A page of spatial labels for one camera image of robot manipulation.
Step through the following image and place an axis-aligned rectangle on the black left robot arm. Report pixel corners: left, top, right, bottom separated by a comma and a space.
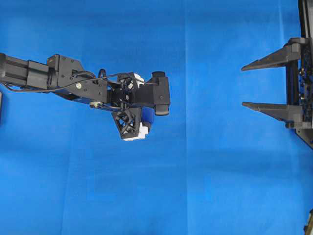
0, 53, 152, 141

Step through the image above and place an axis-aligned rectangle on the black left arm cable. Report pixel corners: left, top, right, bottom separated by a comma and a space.
4, 69, 159, 93

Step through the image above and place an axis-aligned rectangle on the blue table cloth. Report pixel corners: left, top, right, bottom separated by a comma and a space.
0, 0, 313, 235

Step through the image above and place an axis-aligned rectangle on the dark object bottom right corner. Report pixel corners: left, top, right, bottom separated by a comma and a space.
303, 209, 313, 235

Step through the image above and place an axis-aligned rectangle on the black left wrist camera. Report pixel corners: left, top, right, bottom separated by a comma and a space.
134, 70, 171, 117

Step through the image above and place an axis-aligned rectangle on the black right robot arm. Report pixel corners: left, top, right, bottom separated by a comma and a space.
241, 0, 313, 147

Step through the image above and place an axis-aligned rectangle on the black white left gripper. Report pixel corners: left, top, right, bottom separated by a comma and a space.
108, 73, 149, 141

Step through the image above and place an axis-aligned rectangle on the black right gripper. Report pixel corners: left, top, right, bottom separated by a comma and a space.
241, 38, 313, 148

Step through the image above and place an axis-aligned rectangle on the blue block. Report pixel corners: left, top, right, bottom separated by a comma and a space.
141, 107, 154, 129

